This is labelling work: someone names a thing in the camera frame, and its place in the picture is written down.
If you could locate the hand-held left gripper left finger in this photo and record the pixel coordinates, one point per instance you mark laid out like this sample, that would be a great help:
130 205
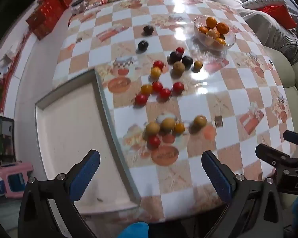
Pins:
87 172

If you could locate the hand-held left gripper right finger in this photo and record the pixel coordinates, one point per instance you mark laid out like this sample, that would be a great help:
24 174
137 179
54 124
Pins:
218 177

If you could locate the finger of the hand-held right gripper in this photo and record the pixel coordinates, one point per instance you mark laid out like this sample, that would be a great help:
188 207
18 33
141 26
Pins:
293 135
269 153

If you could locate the white tray with grey rim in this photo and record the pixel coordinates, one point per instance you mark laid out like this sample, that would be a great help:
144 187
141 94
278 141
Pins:
69 141

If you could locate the red cherry tomato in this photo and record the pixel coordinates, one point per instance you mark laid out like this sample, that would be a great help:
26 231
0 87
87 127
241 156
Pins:
180 50
178 87
157 86
141 99
153 141
158 64
165 93

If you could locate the orange-yellow cherry tomato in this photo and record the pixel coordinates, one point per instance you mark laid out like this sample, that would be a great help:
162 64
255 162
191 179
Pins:
179 128
146 89
197 65
155 72

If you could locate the pale yellow tomato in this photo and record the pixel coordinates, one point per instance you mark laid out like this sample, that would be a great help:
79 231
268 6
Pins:
168 124
178 67
200 121
152 128

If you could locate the person's left hand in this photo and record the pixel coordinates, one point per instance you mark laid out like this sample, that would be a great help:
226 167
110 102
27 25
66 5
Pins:
134 230

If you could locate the beige sofa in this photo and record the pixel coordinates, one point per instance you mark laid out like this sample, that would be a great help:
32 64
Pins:
296 86

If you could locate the pink plastic stool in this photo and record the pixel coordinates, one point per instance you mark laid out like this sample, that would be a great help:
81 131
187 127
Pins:
15 178

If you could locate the checkered printed tablecloth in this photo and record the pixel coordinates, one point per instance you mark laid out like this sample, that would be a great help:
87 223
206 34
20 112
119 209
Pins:
213 99

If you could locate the black glass cabinet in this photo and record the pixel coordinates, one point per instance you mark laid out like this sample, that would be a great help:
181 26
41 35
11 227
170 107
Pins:
1 138

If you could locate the small orange mandarin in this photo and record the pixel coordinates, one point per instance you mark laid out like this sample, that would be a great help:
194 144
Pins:
219 41
203 29
212 34
211 22
222 27

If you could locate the dark purple tomato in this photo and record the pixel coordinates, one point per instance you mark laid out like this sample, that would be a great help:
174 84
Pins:
187 61
175 57
148 29
143 45

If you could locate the clear glass bowl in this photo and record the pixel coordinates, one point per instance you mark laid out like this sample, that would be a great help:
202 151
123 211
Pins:
201 39

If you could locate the grey striped blanket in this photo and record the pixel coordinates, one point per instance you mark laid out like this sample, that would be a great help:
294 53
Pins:
270 1

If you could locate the small white ornament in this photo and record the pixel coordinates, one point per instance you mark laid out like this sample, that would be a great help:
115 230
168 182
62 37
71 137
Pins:
7 57

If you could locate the red gift box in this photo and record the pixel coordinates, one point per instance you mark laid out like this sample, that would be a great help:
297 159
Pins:
65 0
46 11
42 31

